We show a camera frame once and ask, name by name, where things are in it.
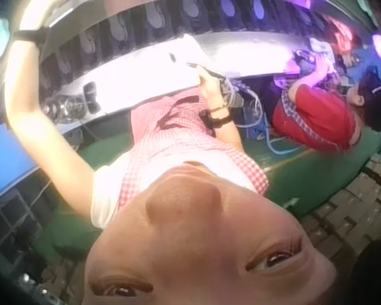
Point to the person's right hand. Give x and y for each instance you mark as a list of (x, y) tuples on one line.
[(211, 92)]

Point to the person's left hand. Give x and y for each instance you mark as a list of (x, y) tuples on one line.
[(39, 16)]

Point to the black pen-shaped tool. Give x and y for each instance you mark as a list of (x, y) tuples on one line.
[(206, 70)]

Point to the black wrist band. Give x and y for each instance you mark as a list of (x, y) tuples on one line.
[(220, 120), (30, 35)]

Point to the white workbench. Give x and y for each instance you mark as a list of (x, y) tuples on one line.
[(146, 73)]

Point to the row of grey shoe insoles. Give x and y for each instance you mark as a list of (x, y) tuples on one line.
[(152, 19)]

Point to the small black box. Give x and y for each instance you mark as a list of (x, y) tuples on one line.
[(89, 91)]

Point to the shiny metal rolls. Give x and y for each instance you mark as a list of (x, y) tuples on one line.
[(63, 107)]

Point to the heap of brown cartons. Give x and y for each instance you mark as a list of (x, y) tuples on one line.
[(358, 203)]

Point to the dark shelf rack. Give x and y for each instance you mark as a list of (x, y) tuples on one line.
[(12, 219)]

